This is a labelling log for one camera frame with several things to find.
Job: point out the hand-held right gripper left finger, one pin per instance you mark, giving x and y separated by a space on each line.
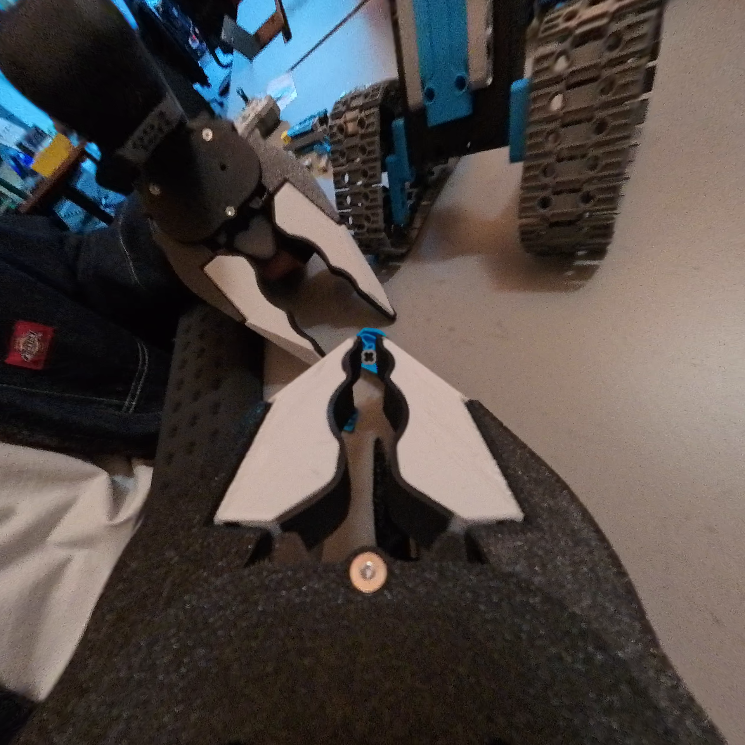
285 460

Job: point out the person's white shirt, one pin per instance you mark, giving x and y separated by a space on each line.
58 553

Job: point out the grey desk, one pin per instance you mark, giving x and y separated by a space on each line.
611 407

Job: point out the blue grey tracked toy robot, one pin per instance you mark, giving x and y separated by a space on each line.
564 145

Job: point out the wooden table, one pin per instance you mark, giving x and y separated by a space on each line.
64 186

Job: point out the blue long brick piece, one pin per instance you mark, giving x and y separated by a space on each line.
375 368

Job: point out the blue flat plastic piece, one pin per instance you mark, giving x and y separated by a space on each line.
308 131

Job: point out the person's left forearm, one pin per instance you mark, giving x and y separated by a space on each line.
116 262

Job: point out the black dimpled mat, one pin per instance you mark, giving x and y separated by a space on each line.
198 396

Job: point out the yellow box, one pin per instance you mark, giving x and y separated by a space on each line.
52 154

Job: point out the person's denim jacket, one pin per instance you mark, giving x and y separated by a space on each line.
70 396

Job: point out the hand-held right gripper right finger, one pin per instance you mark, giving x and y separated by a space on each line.
448 460

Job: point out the white grey toy module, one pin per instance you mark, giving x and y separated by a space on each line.
262 113

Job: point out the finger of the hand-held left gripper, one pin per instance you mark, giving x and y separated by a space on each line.
326 238
250 297

